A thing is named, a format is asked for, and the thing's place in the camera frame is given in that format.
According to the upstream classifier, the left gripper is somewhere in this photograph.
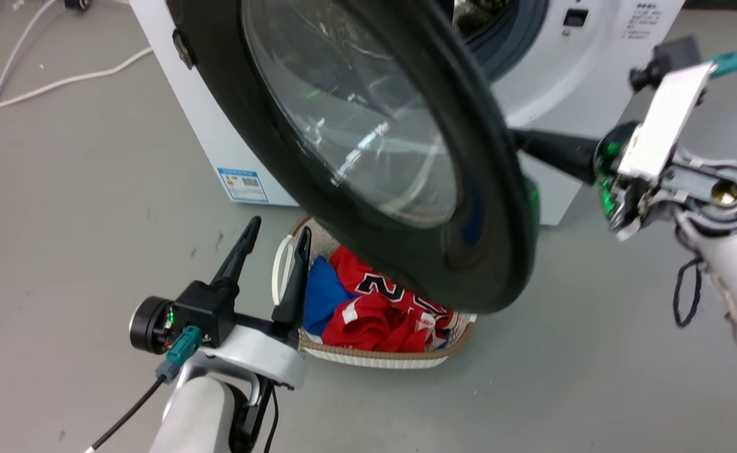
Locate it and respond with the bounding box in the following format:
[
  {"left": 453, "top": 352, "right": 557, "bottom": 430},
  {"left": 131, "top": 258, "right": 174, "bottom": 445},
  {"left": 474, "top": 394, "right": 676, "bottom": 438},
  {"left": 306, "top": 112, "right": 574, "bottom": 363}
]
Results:
[{"left": 129, "top": 216, "right": 313, "bottom": 355}]

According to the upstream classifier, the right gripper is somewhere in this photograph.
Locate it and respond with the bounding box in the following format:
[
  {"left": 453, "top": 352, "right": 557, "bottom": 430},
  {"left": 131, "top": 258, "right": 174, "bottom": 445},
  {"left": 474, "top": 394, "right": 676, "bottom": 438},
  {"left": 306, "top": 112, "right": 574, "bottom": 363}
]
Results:
[{"left": 509, "top": 62, "right": 716, "bottom": 242}]

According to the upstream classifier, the black round washing machine door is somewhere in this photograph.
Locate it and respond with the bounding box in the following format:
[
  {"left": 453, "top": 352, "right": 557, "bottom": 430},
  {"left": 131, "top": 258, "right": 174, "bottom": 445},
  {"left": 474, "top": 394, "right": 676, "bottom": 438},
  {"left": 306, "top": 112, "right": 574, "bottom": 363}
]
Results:
[{"left": 166, "top": 0, "right": 541, "bottom": 315}]

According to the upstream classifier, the white washing machine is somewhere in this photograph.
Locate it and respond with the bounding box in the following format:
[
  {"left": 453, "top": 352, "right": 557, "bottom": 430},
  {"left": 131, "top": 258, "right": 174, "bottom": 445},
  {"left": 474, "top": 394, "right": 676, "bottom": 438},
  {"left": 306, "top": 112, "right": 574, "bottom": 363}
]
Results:
[{"left": 128, "top": 0, "right": 686, "bottom": 227}]

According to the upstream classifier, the blue garment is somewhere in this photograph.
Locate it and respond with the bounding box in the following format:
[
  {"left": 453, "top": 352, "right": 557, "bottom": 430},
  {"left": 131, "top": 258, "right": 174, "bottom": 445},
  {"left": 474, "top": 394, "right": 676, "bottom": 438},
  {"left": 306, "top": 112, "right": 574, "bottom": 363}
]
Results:
[{"left": 303, "top": 256, "right": 354, "bottom": 337}]

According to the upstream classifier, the blue energy label sticker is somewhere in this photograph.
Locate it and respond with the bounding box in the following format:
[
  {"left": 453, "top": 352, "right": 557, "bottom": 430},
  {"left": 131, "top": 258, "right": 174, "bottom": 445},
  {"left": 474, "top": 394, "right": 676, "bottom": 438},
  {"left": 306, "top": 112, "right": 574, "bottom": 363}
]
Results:
[{"left": 217, "top": 167, "right": 269, "bottom": 203}]

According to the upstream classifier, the red sports jersey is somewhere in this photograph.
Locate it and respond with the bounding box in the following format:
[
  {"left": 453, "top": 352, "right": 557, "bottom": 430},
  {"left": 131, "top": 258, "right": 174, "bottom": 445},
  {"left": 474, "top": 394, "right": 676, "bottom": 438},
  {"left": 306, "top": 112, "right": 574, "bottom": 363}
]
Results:
[{"left": 321, "top": 245, "right": 456, "bottom": 353}]

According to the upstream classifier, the woven laundry basket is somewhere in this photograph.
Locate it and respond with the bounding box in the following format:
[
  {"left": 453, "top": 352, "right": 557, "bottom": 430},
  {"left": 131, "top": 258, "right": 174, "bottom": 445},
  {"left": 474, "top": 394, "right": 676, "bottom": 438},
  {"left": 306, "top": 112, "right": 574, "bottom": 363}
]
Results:
[{"left": 271, "top": 216, "right": 477, "bottom": 369}]

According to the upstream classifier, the black cable with teal plug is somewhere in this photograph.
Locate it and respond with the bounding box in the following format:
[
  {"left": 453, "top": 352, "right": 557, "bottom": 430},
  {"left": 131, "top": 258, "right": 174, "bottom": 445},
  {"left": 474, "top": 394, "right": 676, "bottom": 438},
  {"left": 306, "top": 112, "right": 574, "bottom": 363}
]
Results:
[{"left": 84, "top": 325, "right": 204, "bottom": 453}]

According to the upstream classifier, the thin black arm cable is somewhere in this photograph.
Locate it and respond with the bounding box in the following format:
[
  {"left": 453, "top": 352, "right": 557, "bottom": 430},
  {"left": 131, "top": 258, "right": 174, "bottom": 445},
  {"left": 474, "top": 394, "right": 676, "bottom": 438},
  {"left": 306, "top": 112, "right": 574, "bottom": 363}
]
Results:
[{"left": 262, "top": 384, "right": 280, "bottom": 453}]

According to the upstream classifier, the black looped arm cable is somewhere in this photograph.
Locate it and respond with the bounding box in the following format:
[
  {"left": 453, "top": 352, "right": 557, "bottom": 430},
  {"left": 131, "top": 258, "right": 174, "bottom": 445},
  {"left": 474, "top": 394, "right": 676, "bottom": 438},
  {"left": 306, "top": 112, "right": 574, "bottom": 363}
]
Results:
[{"left": 672, "top": 257, "right": 704, "bottom": 328}]

